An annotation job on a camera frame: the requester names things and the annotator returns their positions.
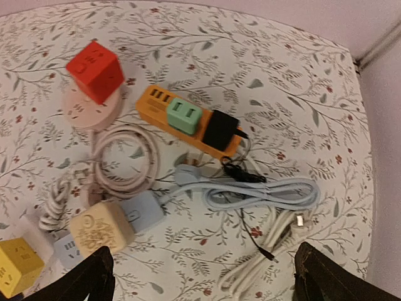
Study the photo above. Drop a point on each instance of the black charger plug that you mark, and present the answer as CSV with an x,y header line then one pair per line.
x,y
218,134

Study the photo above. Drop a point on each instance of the right aluminium post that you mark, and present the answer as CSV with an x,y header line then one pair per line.
x,y
382,46

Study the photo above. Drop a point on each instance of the blue-grey power strip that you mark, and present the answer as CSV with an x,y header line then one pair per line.
x,y
142,212

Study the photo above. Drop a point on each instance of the beige cube socket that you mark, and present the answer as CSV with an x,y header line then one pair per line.
x,y
103,224

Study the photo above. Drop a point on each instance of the orange power strip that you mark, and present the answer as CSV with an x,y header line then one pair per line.
x,y
152,108

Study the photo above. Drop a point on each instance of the white multi-switch power strip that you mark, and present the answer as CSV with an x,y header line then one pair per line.
x,y
47,231

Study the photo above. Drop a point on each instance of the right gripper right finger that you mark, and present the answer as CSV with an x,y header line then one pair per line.
x,y
319,278

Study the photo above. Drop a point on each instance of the floral table mat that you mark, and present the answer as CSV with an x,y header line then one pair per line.
x,y
296,95

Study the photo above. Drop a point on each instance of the red cube socket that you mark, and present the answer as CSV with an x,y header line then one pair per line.
x,y
96,71

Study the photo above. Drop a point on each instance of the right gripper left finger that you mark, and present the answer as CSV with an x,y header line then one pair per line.
x,y
92,279

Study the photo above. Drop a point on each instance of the yellow cube socket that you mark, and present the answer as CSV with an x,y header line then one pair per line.
x,y
20,266

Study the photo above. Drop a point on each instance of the mint green adapter plug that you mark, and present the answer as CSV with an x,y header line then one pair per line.
x,y
183,116

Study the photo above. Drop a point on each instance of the pink round power strip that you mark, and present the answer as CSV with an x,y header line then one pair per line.
x,y
83,113

